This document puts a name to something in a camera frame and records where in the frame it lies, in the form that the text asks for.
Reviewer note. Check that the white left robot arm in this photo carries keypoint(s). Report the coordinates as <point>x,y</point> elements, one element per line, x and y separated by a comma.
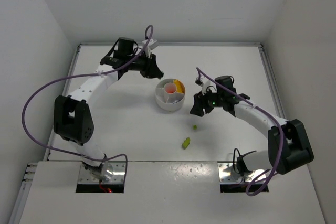
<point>72,117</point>

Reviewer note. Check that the metal base plate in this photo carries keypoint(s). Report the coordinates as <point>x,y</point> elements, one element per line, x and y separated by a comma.
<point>229,175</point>
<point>115,172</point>

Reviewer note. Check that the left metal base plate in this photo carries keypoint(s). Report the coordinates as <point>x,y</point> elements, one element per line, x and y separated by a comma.
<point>115,172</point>

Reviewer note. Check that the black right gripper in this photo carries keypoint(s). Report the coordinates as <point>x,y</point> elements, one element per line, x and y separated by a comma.
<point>202,102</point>

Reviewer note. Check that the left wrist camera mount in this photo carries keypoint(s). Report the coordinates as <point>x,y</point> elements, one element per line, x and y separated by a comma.
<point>151,44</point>

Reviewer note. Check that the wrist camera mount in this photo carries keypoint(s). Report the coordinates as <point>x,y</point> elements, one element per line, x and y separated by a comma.
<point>204,83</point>
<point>151,44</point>

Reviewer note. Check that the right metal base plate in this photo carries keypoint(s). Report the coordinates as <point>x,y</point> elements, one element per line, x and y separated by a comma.
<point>229,175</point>

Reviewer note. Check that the small orange lego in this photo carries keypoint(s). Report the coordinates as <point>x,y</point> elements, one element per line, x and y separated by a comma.
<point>170,88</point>

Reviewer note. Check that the white round divided container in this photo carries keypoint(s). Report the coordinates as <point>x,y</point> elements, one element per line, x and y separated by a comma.
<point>165,100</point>

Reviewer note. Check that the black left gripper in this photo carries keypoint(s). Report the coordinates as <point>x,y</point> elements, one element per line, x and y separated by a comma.
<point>151,66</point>

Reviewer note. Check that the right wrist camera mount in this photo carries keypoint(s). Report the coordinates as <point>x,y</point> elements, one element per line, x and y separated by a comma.
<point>204,83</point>

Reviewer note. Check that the lime green curved lego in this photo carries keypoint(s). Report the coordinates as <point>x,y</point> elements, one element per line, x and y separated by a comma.
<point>186,143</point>

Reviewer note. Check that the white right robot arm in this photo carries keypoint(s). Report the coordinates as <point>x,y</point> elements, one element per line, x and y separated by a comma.
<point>288,144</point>

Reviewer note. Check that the yellow lego brick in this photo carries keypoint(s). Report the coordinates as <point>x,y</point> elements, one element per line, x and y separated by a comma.
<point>179,87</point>

